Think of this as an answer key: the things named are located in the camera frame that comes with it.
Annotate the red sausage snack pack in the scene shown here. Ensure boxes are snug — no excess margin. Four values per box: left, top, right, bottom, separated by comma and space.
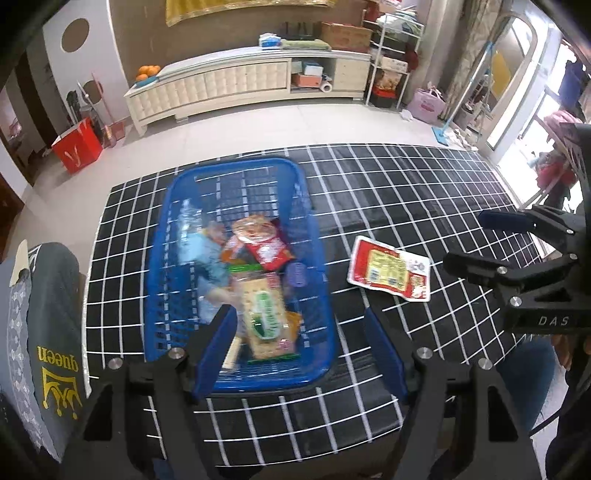
346, 236, 432, 303

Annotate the light blue snack bag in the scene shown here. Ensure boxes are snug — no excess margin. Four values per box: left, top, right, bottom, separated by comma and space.
176, 199, 233, 324

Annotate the green cracker pack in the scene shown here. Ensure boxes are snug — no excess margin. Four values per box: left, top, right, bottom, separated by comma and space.
228, 264, 298, 364

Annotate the blue plastic basket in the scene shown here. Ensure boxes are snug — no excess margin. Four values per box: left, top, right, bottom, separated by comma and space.
144, 157, 337, 395

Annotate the orange snack bag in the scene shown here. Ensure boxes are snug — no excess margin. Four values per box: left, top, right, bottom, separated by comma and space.
286, 310, 303, 346

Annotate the purple snack bar pack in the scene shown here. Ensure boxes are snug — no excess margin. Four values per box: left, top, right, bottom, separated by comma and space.
286, 261, 308, 288

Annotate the black white grid mat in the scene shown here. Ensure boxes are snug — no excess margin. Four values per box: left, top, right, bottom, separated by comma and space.
83, 143, 540, 467

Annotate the pink quilt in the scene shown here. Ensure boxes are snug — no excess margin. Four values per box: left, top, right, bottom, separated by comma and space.
543, 110, 583, 143

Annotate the blue floral bedsheet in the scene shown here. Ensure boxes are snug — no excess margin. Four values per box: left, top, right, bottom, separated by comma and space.
1, 259, 45, 452

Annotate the pink shopping bag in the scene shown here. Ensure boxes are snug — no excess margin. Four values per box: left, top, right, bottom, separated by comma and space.
407, 82, 446, 125

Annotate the grey queen pillow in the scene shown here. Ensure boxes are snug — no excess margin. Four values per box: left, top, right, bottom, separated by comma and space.
27, 242, 86, 460

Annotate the white metal shelf rack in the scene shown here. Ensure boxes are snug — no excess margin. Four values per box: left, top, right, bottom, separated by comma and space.
363, 9, 425, 110

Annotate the cardboard box on cabinet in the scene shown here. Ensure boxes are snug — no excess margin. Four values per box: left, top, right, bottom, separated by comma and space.
320, 22, 373, 53

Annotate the green folded cloth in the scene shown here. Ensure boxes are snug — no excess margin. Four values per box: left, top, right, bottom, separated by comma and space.
280, 38, 332, 51

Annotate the red gift bag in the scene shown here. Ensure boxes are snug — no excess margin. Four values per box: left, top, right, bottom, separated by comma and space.
51, 118, 102, 174

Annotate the broom and dustpan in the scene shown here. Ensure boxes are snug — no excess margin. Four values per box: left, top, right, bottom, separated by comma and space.
66, 74, 125, 148

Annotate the tissue box blue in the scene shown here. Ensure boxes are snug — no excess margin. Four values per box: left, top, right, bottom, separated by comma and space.
259, 32, 281, 49

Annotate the cream TV cabinet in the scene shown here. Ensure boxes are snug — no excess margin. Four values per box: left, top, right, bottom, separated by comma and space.
124, 47, 370, 135

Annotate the plate of oranges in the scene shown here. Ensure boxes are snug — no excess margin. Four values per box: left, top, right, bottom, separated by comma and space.
135, 65, 161, 86

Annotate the yellow cloth covered TV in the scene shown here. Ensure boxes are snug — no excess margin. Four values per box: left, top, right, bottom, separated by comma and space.
165, 0, 337, 27

